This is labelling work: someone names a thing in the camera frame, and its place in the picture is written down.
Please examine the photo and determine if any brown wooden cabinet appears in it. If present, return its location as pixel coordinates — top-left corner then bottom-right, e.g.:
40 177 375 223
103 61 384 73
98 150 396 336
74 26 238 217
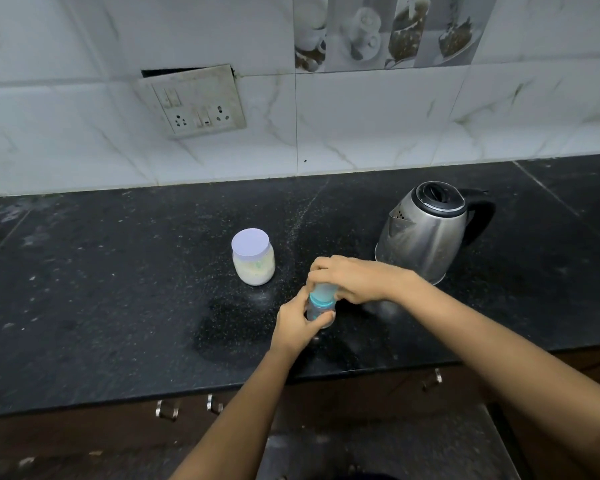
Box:
0 345 600 480

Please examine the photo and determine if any person's right hand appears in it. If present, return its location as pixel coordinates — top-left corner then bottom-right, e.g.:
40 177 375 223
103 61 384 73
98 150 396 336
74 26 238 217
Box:
306 255 417 306

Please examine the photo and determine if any translucent blue bottle cap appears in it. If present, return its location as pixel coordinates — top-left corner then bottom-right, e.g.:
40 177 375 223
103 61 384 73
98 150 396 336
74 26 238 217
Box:
310 282 340 305

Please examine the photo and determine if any white powder jar with lid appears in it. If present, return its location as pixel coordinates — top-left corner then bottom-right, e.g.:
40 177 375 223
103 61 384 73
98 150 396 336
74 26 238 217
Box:
231 228 276 287

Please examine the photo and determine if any clear baby bottle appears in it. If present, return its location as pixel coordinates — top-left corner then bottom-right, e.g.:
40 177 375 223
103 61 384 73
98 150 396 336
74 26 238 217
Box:
306 293 337 329

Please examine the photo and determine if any person's right forearm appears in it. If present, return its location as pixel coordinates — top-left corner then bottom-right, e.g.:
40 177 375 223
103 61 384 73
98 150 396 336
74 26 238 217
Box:
393 271 600 480

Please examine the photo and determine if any decorative cup picture tile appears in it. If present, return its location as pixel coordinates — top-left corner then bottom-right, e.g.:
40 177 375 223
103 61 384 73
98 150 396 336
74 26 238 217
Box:
293 0 499 73

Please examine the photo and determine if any person's left forearm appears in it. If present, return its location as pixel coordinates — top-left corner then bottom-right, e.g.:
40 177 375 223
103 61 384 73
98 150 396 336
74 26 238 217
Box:
169 345 302 480

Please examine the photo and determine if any white wall switch socket plate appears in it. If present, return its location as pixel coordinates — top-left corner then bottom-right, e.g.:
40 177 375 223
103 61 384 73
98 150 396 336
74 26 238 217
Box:
137 64 247 140

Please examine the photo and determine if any person's left hand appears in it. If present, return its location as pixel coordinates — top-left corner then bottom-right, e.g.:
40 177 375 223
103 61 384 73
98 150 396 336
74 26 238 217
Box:
270 288 336 358

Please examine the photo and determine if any stainless steel electric kettle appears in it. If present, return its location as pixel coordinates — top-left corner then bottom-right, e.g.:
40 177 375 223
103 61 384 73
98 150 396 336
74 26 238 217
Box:
374 181 497 286

